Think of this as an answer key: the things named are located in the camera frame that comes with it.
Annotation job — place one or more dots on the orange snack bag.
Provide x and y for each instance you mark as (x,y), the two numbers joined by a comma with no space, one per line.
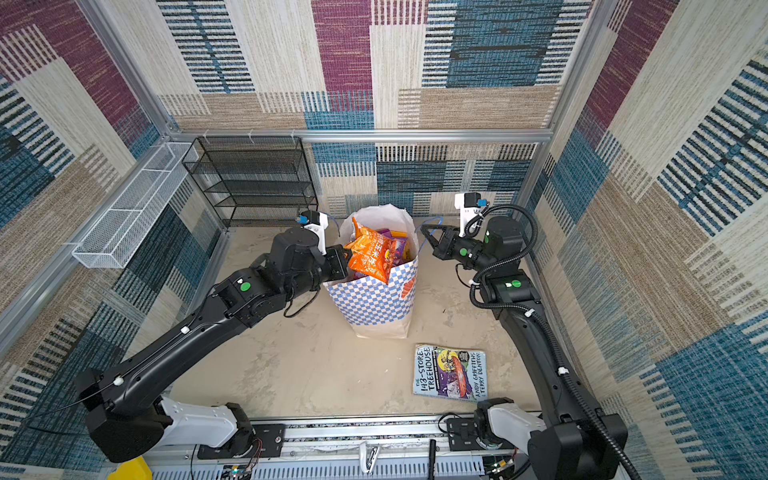
(372,254)

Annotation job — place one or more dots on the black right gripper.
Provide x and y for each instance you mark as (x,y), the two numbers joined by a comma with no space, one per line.
(443,247)

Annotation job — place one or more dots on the white mesh wall basket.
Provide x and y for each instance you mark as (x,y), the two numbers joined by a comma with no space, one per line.
(119,232)

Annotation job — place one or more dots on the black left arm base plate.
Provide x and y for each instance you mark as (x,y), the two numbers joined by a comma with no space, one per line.
(260,440)

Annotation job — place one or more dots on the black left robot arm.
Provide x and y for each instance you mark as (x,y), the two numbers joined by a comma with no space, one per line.
(127,412)

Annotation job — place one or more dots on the black wire shelf rack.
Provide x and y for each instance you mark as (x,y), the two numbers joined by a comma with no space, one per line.
(253,181)

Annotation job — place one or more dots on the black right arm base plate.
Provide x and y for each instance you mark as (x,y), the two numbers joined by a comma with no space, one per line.
(462,435)

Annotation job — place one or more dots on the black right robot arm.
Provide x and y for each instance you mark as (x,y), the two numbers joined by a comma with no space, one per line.
(572,437)

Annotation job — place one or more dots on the blue checkered paper bag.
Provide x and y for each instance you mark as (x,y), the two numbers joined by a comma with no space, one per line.
(373,308)

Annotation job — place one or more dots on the treehouse children's book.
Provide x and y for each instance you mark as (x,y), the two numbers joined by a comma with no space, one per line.
(447,373)

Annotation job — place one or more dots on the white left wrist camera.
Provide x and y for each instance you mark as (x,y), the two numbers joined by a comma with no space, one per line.
(316,222)

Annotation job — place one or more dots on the purple snack bag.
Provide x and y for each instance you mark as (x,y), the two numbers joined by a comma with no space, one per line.
(399,246)

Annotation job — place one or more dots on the yellow object bottom edge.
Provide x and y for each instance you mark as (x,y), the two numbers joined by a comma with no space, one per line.
(136,469)

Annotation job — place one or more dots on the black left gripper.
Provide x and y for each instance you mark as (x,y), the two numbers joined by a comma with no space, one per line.
(339,267)

